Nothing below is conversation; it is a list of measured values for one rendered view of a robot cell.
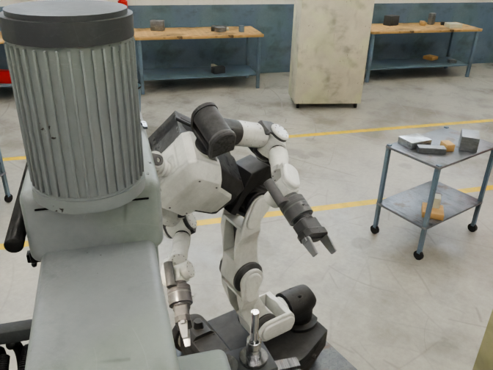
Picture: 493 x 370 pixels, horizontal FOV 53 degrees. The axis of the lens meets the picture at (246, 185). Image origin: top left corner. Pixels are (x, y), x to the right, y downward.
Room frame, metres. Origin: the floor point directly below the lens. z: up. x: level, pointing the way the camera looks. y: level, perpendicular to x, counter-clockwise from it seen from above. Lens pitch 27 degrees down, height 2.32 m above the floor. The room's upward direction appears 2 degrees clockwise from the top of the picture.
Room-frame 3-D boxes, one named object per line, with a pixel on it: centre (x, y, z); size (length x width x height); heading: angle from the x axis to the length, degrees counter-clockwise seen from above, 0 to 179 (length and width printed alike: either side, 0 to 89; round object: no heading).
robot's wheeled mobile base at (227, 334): (1.80, -0.09, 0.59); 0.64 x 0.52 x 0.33; 124
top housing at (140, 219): (1.03, 0.36, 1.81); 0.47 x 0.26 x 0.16; 16
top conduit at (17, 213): (0.98, 0.49, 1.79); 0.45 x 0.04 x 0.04; 16
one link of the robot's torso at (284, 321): (1.82, -0.11, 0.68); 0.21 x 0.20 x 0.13; 124
